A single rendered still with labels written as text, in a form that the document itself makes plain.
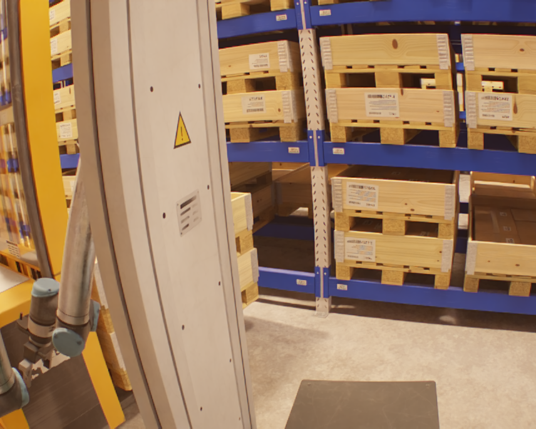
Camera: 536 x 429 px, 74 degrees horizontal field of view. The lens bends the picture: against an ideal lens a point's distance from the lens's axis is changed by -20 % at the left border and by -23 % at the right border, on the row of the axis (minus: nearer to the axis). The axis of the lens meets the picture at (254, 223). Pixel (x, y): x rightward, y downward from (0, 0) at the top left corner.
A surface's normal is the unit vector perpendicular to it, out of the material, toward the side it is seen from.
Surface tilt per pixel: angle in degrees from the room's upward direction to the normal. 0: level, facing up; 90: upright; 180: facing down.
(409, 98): 90
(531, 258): 90
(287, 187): 90
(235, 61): 90
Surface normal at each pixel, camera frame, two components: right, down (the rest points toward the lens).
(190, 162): 0.96, 0.00
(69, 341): 0.11, 0.36
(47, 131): 0.83, 0.09
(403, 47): -0.48, 0.29
